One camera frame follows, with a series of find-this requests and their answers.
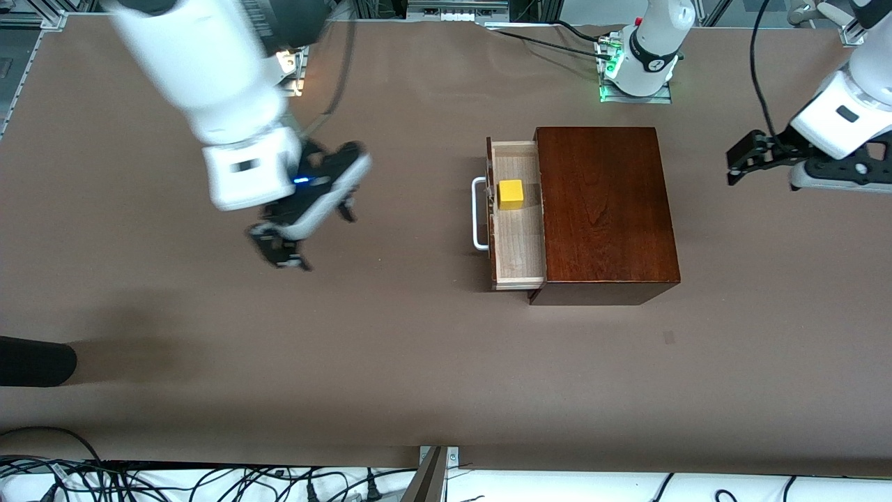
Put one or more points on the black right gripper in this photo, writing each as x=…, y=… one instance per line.
x=280, y=244

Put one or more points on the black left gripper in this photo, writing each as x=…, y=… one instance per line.
x=775, y=149

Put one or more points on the yellow cube block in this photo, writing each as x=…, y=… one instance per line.
x=511, y=195

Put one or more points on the wooden drawer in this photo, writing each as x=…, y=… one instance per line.
x=519, y=244

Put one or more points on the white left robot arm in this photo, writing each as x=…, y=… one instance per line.
x=655, y=42

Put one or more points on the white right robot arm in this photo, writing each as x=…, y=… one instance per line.
x=209, y=84

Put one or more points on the dark wooden cabinet box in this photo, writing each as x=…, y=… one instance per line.
x=606, y=209

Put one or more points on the grey clamp fixture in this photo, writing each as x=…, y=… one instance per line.
x=815, y=12

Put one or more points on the black knurled cylinder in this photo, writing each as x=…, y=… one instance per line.
x=35, y=361

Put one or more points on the white sheet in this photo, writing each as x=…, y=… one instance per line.
x=557, y=488

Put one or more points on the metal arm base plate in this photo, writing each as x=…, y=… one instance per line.
x=637, y=99
x=296, y=85

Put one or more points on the metal rail with connectors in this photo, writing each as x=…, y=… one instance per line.
x=456, y=8

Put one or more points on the grey metal bracket bar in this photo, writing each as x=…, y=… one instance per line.
x=428, y=481

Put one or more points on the metal corner bracket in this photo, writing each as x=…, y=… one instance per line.
x=35, y=21

